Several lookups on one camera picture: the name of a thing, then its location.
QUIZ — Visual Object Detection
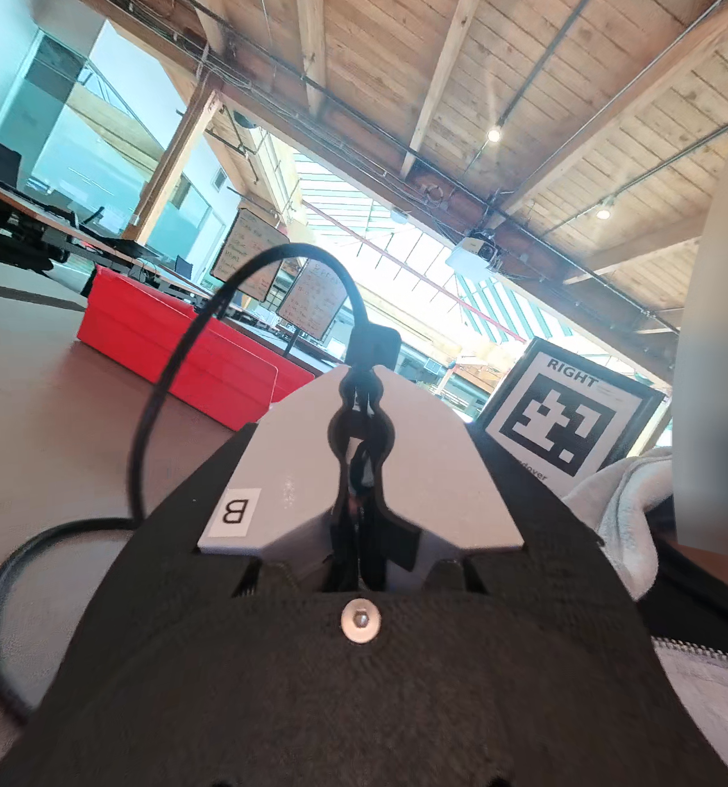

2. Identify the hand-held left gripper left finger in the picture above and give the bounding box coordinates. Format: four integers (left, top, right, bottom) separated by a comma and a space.
197, 364, 356, 562

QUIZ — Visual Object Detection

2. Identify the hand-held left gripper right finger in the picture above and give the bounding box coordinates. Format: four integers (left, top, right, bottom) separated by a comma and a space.
369, 366, 526, 592

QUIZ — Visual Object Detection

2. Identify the black cable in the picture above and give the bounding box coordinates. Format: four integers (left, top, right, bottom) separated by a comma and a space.
0, 243, 390, 724

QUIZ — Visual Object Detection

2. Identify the grey desk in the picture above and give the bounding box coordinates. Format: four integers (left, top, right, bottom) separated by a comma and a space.
0, 255, 272, 787

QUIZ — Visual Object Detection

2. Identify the wooden office desk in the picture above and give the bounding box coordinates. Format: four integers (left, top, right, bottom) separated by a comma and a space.
0, 126, 217, 296

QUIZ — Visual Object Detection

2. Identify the whiteboard on stand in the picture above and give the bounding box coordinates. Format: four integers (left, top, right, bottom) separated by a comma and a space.
210, 208, 289, 302
277, 258, 350, 343

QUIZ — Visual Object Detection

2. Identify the framed black white marker poster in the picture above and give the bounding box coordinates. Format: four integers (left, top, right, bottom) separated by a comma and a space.
476, 336, 670, 500

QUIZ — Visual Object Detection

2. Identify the white ceiling projector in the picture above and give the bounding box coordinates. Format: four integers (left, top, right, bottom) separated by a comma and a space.
445, 230, 504, 277

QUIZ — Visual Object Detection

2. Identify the red plastic bin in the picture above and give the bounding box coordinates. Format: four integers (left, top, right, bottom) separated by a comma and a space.
76, 266, 320, 432

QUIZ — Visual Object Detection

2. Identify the long black tape strip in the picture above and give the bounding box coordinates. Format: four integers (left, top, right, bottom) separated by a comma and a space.
0, 278, 88, 311

